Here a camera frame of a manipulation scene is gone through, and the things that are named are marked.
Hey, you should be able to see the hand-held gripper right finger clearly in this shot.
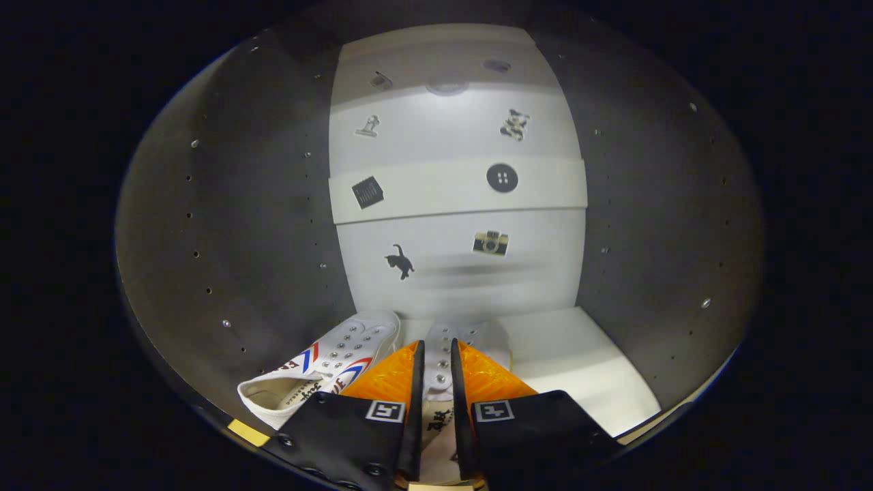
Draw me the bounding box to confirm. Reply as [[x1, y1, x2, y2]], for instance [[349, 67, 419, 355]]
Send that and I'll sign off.
[[450, 338, 621, 491]]

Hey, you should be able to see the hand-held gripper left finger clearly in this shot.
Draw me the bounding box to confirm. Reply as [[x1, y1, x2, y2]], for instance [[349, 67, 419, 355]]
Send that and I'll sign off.
[[263, 339, 426, 491]]

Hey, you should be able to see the white canvas shoe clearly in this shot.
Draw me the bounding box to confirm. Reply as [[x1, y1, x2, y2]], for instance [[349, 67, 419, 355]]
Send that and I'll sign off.
[[237, 310, 402, 430], [419, 321, 514, 486]]

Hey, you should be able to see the dark grey shoe cabinet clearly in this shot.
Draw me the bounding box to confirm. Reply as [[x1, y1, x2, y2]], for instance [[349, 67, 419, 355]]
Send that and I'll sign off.
[[115, 24, 765, 451]]

